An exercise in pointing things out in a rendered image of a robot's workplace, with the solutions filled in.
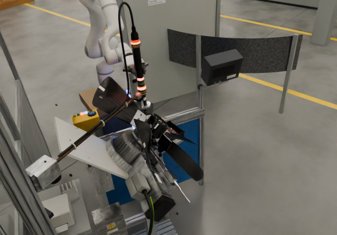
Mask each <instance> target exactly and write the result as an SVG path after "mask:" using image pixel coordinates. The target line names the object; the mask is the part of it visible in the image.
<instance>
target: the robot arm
mask: <svg viewBox="0 0 337 235"><path fill-rule="evenodd" d="M78 1H79V2H80V3H81V4H82V5H84V6H85V7H86V8H87V9H88V11H89V16H90V24H91V29H90V33H89V35H88V38H87V40H86V43H85V48H84V49H85V53H86V56H87V57H89V58H92V59H96V58H100V57H103V58H102V59H101V60H100V61H99V62H98V63H97V64H96V71H97V76H98V81H99V84H100V83H101V82H102V81H103V80H104V79H105V78H107V77H108V76H109V77H111V78H112V79H113V80H114V81H115V75H114V68H113V64H116V63H120V62H122V65H123V69H122V70H123V72H125V64H124V58H123V52H122V45H121V43H119V42H118V40H117V39H116V38H114V36H115V35H116V34H118V33H120V32H119V24H118V10H119V8H118V5H117V2H116V0H99V3H100V6H99V5H97V4H95V3H94V1H95V0H78ZM106 25H107V27H108V28H107V31H106V33H105V35H104V37H103V38H101V39H99V38H100V37H101V35H102V34H103V33H104V31H105V29H106ZM123 44H124V51H125V57H126V63H127V70H128V74H130V73H132V74H133V75H135V76H136V77H137V73H136V70H135V68H134V61H133V54H132V49H131V48H130V47H129V46H128V44H126V43H123ZM141 62H142V69H143V74H145V72H146V69H145V68H146V67H147V66H148V65H149V64H148V63H147V62H144V60H143V59H141Z"/></svg>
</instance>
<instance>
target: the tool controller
mask: <svg viewBox="0 0 337 235"><path fill-rule="evenodd" d="M243 59H244V58H243V56H242V55H241V54H240V53H239V52H238V51H237V50H236V49H233V50H229V51H225V52H221V53H217V54H213V55H209V56H205V57H204V59H203V65H202V71H201V78H202V79H203V81H204V82H205V84H206V85H207V86H210V85H215V84H217V83H221V82H224V81H228V80H231V79H235V78H238V76H239V72H240V69H241V66H242V62H243Z"/></svg>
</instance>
